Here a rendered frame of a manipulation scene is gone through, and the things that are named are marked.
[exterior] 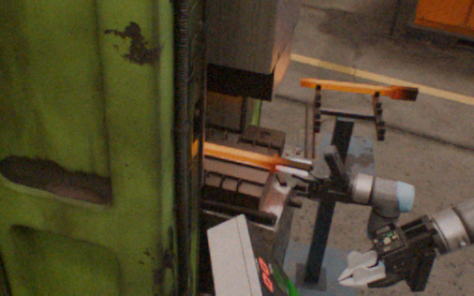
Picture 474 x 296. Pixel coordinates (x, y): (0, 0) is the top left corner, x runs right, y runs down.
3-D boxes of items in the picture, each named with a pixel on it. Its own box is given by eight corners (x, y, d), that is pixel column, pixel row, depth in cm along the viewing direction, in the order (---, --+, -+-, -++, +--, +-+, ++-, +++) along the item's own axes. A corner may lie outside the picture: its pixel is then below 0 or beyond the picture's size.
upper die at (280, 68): (289, 64, 139) (294, 29, 133) (271, 102, 123) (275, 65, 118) (139, 35, 147) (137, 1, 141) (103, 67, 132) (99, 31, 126)
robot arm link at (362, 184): (371, 187, 139) (374, 169, 146) (353, 184, 140) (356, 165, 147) (365, 209, 144) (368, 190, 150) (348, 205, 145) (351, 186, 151)
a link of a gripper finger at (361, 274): (331, 269, 106) (375, 250, 105) (341, 285, 110) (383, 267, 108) (335, 282, 104) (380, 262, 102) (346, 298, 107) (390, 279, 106)
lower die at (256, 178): (275, 170, 160) (278, 148, 155) (258, 215, 144) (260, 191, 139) (144, 140, 168) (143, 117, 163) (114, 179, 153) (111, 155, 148)
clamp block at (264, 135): (284, 148, 169) (287, 131, 166) (278, 164, 163) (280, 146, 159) (247, 140, 172) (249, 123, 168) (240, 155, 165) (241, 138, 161)
